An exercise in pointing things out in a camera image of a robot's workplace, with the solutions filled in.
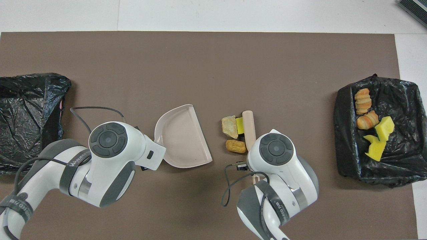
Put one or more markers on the pale torn bread chunk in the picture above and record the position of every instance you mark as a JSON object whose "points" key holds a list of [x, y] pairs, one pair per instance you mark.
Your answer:
{"points": [[229, 126]]}

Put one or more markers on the notched yellow sponge piece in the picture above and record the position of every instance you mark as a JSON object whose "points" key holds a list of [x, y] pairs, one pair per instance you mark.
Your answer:
{"points": [[376, 150]]}

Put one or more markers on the beige plastic dustpan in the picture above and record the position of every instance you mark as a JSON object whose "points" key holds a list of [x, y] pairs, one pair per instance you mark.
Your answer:
{"points": [[183, 140]]}

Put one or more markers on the large brown table mat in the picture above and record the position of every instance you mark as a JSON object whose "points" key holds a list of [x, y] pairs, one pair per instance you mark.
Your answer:
{"points": [[213, 53]]}

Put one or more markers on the grey ribbed panel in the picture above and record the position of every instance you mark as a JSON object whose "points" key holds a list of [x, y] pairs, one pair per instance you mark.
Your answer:
{"points": [[415, 8]]}

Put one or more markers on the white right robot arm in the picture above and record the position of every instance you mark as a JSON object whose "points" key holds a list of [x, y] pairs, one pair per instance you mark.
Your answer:
{"points": [[283, 186]]}

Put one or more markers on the croissant piece with pale side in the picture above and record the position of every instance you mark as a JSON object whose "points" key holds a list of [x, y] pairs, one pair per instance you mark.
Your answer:
{"points": [[363, 100]]}

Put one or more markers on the black bag lined bin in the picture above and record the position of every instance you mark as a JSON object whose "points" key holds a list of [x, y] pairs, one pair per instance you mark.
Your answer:
{"points": [[407, 100], [33, 110]]}

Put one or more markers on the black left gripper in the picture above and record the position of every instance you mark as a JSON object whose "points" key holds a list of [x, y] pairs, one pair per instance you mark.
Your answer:
{"points": [[144, 168]]}

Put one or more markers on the brown bread roll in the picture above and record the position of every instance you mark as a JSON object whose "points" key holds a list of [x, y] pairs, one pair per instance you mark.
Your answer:
{"points": [[235, 146]]}

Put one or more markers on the small yellow sponge wedge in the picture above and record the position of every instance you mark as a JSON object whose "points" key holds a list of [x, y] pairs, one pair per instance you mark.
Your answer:
{"points": [[240, 126]]}

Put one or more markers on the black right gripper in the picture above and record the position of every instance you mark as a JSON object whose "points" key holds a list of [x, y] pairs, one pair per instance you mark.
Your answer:
{"points": [[242, 166]]}

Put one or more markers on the beige brush with black bristles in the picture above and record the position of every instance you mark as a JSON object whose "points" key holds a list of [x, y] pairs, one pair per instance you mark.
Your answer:
{"points": [[248, 126]]}

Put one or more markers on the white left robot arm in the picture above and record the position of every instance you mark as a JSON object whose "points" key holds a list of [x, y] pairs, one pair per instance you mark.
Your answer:
{"points": [[110, 173]]}

